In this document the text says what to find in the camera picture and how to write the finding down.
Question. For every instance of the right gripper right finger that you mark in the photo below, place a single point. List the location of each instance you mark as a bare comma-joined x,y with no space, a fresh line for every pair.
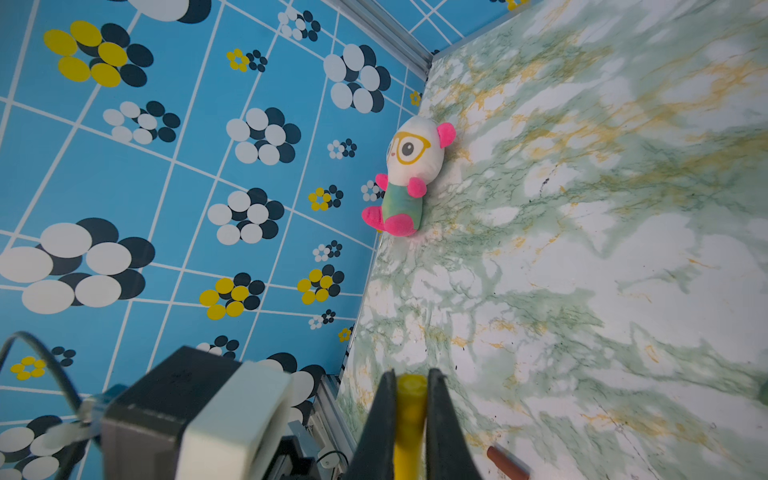
447,455

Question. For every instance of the white pink plush toy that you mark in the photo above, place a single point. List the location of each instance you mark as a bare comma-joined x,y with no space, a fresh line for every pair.
414,159

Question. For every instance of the dark brown pen cap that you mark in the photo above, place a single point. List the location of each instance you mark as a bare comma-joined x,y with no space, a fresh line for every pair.
507,463

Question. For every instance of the yellow pen cap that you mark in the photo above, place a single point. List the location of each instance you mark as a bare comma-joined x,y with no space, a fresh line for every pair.
411,410

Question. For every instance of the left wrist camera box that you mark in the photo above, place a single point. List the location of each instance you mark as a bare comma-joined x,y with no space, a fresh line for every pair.
194,416

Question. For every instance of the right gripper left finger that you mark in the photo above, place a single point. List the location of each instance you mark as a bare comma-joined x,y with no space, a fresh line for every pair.
373,458

